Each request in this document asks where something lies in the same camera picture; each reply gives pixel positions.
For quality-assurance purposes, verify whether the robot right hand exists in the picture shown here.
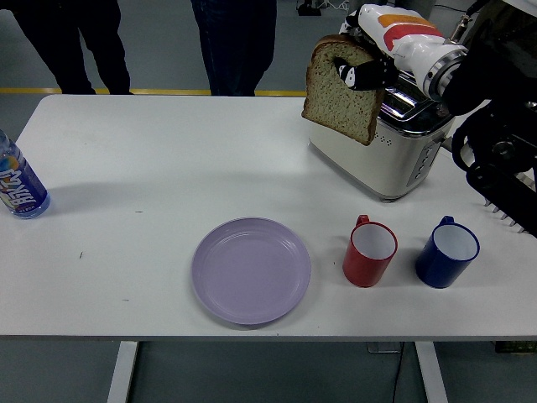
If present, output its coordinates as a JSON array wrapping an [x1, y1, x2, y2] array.
[[332, 3, 469, 92]]

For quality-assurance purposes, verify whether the slice of brown bread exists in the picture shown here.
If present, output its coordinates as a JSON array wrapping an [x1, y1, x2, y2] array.
[[300, 34, 386, 147]]

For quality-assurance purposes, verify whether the cream and chrome toaster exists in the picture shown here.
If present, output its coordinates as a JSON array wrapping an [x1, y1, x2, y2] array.
[[307, 69, 458, 204]]

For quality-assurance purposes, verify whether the lilac round plate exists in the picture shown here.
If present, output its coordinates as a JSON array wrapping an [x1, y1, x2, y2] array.
[[190, 216, 312, 327]]

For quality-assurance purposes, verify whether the black power strip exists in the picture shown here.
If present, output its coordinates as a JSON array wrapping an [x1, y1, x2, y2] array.
[[295, 0, 324, 17]]

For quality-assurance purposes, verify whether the white paper sheet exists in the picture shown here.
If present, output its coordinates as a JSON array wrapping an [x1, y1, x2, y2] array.
[[434, 144, 487, 195]]

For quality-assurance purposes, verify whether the person in blue jeans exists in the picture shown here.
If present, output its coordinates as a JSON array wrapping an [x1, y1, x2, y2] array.
[[190, 0, 278, 97]]

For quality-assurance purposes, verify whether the metal toast rack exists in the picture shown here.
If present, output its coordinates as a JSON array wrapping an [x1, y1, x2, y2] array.
[[484, 196, 528, 233]]

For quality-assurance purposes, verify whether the blue enamel mug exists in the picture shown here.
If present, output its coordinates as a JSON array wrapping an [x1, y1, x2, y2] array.
[[414, 215, 481, 290]]

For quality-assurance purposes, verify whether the red enamel mug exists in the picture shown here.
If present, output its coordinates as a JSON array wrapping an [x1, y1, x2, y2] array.
[[341, 214, 399, 289]]

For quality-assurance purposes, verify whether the person in black trousers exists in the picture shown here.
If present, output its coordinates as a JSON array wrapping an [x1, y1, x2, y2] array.
[[12, 0, 133, 96]]

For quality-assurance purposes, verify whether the black table control panel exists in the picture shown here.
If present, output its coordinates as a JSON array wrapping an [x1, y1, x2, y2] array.
[[494, 340, 537, 353]]

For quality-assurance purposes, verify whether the white table leg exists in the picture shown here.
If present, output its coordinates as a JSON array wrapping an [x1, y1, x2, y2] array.
[[414, 340, 449, 403], [107, 340, 140, 403]]

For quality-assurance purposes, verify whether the blue-label plastic drink bottle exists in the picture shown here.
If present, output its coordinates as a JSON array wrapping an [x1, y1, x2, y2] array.
[[0, 128, 52, 221]]

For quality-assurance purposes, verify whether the black cable under table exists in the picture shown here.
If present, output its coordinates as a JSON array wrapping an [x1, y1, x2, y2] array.
[[392, 342, 406, 403]]

